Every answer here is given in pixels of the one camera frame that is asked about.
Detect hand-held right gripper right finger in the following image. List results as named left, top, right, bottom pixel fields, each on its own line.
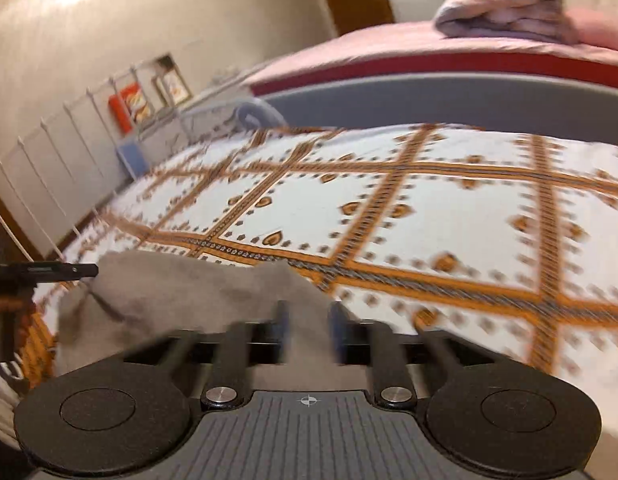
left=329, top=301, right=494, bottom=411

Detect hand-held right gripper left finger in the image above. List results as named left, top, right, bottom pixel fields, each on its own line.
left=123, top=300, right=290, bottom=411

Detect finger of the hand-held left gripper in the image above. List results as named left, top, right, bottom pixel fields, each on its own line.
left=0, top=262, right=99, bottom=281

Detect grey pants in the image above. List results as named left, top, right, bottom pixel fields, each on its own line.
left=56, top=250, right=396, bottom=392

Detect orange heart patterned bedsheet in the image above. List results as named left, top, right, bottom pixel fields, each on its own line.
left=19, top=122, right=618, bottom=433

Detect red box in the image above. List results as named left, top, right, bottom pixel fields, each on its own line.
left=108, top=82, right=155, bottom=134

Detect white box with picture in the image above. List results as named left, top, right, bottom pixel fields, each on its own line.
left=152, top=54, right=194, bottom=108

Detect white nightstand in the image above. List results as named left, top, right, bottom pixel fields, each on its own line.
left=116, top=76, right=270, bottom=181

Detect grey bed base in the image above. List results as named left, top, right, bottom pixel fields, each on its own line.
left=261, top=72, right=618, bottom=153

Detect pink sheeted mattress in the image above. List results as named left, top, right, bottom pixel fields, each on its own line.
left=243, top=20, right=618, bottom=97

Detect folded pink quilt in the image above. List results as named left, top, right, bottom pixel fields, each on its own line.
left=434, top=0, right=577, bottom=43

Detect pink pillow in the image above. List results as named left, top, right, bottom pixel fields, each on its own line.
left=564, top=6, right=618, bottom=54

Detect white metal bed frame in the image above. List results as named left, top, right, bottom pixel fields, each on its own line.
left=0, top=52, right=290, bottom=273

